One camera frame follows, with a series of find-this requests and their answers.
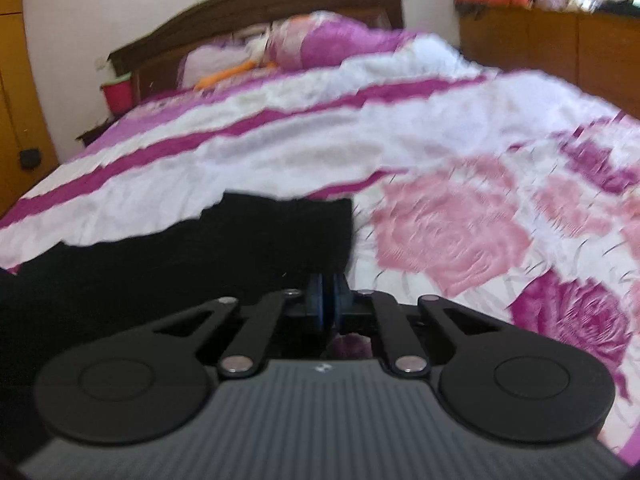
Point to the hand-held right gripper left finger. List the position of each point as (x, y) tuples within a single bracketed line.
[(315, 306)]

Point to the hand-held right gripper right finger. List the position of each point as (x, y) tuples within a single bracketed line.
[(336, 306)]

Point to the black garment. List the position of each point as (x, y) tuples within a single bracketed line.
[(175, 260)]

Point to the pink purple floral bedspread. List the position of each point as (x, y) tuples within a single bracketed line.
[(440, 160)]

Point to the light purple pillow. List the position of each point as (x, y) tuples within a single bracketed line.
[(210, 62)]

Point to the purple floral pillow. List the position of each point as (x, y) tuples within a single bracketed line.
[(340, 40)]

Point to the dark wooden nightstand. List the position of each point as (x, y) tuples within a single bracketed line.
[(97, 131)]

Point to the red bucket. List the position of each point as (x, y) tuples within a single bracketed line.
[(116, 94)]

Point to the dark wooden headboard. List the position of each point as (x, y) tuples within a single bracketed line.
[(210, 20)]

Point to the small black box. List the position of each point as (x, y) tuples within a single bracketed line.
[(30, 158)]

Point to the brown wooden cabinet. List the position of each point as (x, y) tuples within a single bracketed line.
[(540, 45)]

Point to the yellow wooden wardrobe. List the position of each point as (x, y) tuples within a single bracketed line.
[(15, 85)]

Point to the white wall socket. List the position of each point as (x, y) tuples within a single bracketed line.
[(101, 64)]

